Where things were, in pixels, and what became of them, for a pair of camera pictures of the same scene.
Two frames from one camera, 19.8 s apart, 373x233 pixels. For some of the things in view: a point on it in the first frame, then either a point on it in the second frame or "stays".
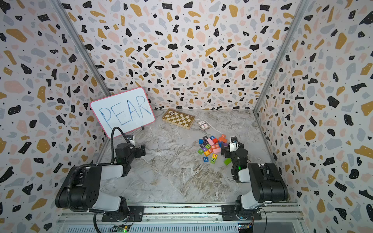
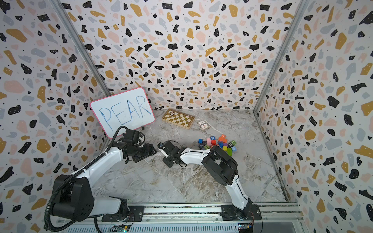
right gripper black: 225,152 → 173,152
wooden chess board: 178,118 stays
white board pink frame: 127,111 stays
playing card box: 203,125 stays
